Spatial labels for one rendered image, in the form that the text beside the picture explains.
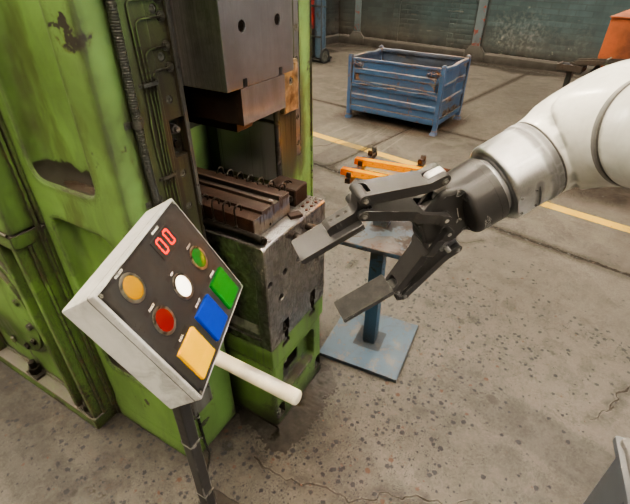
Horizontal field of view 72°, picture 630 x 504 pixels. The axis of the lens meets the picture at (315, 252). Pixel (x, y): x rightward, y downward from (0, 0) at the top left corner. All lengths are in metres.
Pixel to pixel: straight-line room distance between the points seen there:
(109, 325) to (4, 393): 1.73
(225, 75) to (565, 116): 0.82
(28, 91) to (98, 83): 0.37
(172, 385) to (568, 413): 1.81
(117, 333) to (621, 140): 0.73
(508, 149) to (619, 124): 0.10
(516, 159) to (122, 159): 0.88
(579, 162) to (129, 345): 0.70
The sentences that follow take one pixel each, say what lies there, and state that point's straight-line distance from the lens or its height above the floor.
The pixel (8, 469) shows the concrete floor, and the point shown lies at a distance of 2.22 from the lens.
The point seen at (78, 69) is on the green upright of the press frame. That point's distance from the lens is 1.09.
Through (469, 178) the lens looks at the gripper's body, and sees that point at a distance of 0.47.
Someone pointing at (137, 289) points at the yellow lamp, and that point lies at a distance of 0.83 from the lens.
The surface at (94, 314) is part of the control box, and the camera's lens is 0.80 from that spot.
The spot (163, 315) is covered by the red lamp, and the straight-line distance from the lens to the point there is 0.85.
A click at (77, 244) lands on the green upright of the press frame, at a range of 1.59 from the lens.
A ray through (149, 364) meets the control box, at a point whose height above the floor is 1.05.
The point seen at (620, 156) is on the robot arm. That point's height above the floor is 1.51.
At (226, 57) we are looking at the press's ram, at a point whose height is 1.45.
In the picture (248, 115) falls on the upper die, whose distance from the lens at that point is 1.22.
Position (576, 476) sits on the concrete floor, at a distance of 2.12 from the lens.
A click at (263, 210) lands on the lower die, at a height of 0.99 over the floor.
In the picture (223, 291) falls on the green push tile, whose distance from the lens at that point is 1.01.
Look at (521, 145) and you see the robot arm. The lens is 0.49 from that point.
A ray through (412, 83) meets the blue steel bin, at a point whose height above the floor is 0.50.
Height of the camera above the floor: 1.64
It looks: 35 degrees down
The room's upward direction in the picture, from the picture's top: straight up
